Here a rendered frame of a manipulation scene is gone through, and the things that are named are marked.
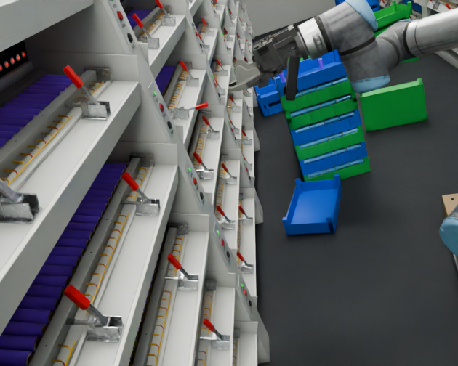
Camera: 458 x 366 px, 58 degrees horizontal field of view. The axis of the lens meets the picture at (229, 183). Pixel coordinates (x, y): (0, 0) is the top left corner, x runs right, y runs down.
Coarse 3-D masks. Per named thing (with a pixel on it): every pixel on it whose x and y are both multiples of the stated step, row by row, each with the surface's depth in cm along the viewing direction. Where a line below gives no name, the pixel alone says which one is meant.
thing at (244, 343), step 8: (240, 328) 119; (248, 328) 119; (256, 328) 119; (240, 336) 119; (248, 336) 119; (256, 336) 119; (240, 344) 117; (248, 344) 117; (256, 344) 117; (240, 352) 115; (248, 352) 115; (256, 352) 115; (232, 360) 113; (240, 360) 113; (248, 360) 113; (256, 360) 113
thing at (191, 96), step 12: (168, 60) 149; (180, 60) 149; (192, 60) 149; (204, 60) 149; (192, 72) 147; (204, 72) 148; (204, 84) 148; (192, 96) 127; (180, 120) 112; (192, 120) 115; (180, 132) 98
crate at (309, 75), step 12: (312, 60) 185; (324, 60) 185; (336, 60) 183; (300, 72) 187; (312, 72) 183; (324, 72) 168; (336, 72) 168; (276, 84) 171; (300, 84) 170; (312, 84) 170
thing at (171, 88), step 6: (180, 66) 145; (174, 72) 139; (180, 72) 141; (174, 78) 133; (174, 84) 128; (180, 84) 132; (168, 90) 124; (174, 90) 128; (180, 90) 129; (168, 96) 120; (174, 96) 124; (168, 102) 117; (168, 108) 115
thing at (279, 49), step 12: (276, 36) 101; (288, 36) 101; (252, 48) 103; (264, 48) 100; (276, 48) 101; (288, 48) 101; (300, 48) 99; (264, 60) 101; (276, 60) 101; (264, 72) 103
